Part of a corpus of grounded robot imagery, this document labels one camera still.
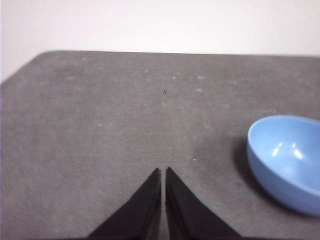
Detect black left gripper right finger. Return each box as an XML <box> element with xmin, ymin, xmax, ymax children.
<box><xmin>164</xmin><ymin>166</ymin><xmax>242</xmax><ymax>240</ymax></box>

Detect blue bowl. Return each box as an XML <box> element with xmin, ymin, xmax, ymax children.
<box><xmin>247</xmin><ymin>114</ymin><xmax>320</xmax><ymax>217</ymax></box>

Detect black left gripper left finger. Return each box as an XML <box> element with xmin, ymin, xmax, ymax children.
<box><xmin>87</xmin><ymin>167</ymin><xmax>162</xmax><ymax>240</ymax></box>

